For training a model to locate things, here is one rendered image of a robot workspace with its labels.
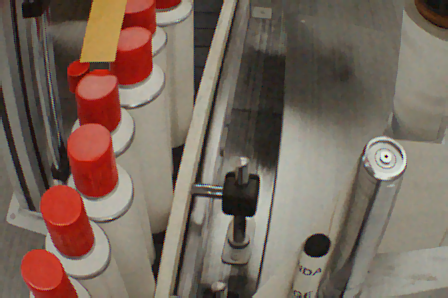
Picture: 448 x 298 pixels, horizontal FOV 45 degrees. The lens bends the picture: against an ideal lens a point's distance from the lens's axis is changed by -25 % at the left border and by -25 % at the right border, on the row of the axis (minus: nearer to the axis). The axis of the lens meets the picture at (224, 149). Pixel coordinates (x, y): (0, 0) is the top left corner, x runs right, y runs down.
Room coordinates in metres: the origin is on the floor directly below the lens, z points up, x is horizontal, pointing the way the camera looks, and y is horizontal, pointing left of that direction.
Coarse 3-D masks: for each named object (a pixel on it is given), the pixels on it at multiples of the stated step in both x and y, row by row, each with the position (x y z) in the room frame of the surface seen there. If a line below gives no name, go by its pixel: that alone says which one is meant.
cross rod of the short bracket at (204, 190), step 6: (192, 186) 0.38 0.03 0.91; (198, 186) 0.38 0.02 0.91; (204, 186) 0.38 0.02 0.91; (210, 186) 0.38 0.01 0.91; (216, 186) 0.38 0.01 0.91; (222, 186) 0.38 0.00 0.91; (192, 192) 0.37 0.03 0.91; (198, 192) 0.37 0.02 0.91; (204, 192) 0.37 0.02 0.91; (210, 192) 0.37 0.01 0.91; (216, 192) 0.37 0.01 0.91; (216, 198) 0.37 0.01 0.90
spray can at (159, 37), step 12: (132, 0) 0.42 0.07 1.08; (144, 0) 0.42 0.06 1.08; (132, 12) 0.40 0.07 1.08; (144, 12) 0.40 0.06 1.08; (132, 24) 0.40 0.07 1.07; (144, 24) 0.40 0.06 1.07; (156, 24) 0.42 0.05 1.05; (156, 36) 0.41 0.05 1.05; (156, 48) 0.40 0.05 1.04; (156, 60) 0.40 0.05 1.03; (168, 96) 0.42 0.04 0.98; (168, 108) 0.42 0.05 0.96; (168, 120) 0.41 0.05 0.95; (168, 132) 0.41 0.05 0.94
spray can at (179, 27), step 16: (160, 0) 0.45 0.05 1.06; (176, 0) 0.46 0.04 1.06; (160, 16) 0.45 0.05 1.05; (176, 16) 0.45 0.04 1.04; (176, 32) 0.45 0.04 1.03; (192, 32) 0.46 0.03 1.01; (176, 48) 0.45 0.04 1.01; (192, 48) 0.47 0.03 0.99; (176, 64) 0.45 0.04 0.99; (192, 64) 0.47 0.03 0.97; (176, 80) 0.45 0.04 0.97; (192, 80) 0.46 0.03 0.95; (176, 96) 0.44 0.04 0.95; (192, 96) 0.46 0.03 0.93; (176, 112) 0.44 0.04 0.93; (192, 112) 0.46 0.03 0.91; (176, 128) 0.44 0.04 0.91; (176, 144) 0.44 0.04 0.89
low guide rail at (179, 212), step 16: (224, 16) 0.62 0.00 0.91; (224, 32) 0.59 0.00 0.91; (224, 48) 0.58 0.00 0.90; (208, 64) 0.53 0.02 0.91; (208, 80) 0.50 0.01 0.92; (208, 96) 0.48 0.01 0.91; (208, 112) 0.47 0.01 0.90; (192, 128) 0.44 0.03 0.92; (192, 144) 0.42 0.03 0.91; (192, 160) 0.40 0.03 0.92; (192, 176) 0.39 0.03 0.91; (176, 192) 0.37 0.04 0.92; (176, 208) 0.35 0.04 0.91; (176, 224) 0.33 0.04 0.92; (176, 240) 0.32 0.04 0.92; (176, 256) 0.30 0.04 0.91; (160, 272) 0.28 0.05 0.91; (176, 272) 0.29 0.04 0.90; (160, 288) 0.26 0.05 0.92
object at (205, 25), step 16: (208, 0) 0.71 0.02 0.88; (224, 0) 0.71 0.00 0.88; (208, 16) 0.67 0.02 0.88; (208, 32) 0.63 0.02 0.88; (208, 48) 0.60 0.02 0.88; (176, 160) 0.43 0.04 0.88; (176, 176) 0.41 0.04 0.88; (160, 240) 0.34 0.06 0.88; (160, 256) 0.32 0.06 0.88; (176, 288) 0.30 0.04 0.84
